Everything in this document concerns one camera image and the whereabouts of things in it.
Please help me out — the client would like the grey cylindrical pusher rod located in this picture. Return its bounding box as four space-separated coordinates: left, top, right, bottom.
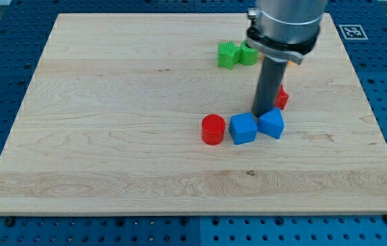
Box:
252 56 287 118

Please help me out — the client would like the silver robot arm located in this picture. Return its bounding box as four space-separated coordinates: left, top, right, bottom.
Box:
245 0 328 118

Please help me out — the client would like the red pentagon block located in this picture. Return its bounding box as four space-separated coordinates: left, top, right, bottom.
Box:
274 84 289 110

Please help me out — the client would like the green cylinder block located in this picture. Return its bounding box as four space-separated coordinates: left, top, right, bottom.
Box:
239 41 258 66

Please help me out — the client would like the green star block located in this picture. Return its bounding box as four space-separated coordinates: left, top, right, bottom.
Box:
217 41 241 70

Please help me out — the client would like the blue triangular prism block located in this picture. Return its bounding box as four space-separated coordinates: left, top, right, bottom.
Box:
258 107 284 139

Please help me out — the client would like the blue cube block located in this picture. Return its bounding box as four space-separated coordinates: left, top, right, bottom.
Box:
229 113 258 145

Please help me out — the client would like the red cylinder block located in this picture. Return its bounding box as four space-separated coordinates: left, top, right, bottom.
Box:
201 114 226 146

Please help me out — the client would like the fiducial marker tag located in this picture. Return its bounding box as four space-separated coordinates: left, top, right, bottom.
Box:
339 24 368 40

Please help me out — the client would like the wooden board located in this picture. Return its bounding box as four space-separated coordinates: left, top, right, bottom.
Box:
0 13 387 217

